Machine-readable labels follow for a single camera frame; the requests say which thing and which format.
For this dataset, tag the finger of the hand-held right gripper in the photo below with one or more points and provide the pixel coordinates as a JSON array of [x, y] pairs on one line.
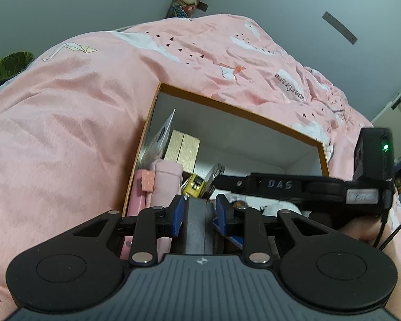
[[234, 184]]

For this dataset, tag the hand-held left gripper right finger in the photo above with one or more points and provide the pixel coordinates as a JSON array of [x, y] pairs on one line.
[[224, 215]]

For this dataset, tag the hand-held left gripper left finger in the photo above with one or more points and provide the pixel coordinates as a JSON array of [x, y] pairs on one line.
[[176, 217]]

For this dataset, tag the dark grey box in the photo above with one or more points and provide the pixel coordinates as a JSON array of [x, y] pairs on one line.
[[197, 224]]

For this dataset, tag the pink cloth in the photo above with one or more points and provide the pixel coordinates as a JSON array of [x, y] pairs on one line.
[[167, 180]]

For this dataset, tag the yellow tape measure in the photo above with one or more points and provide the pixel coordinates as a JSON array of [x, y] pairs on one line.
[[195, 184]]

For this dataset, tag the orange cardboard box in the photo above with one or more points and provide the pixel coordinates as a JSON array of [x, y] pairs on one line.
[[254, 140]]

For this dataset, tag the gold box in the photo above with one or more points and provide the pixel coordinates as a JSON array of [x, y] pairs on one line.
[[183, 148]]

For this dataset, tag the person's right hand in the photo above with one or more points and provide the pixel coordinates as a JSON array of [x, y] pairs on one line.
[[361, 232]]

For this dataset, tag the silver metal object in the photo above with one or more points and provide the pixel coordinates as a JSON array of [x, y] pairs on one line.
[[214, 174]]

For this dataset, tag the beige door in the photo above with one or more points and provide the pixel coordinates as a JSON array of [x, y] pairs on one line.
[[399, 133]]

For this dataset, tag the pink printed blanket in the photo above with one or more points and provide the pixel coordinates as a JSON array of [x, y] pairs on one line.
[[70, 123]]

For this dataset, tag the green lined waste bin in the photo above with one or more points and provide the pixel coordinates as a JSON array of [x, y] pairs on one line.
[[11, 65]]

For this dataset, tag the grey wall strip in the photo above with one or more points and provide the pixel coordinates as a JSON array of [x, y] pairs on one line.
[[340, 27]]

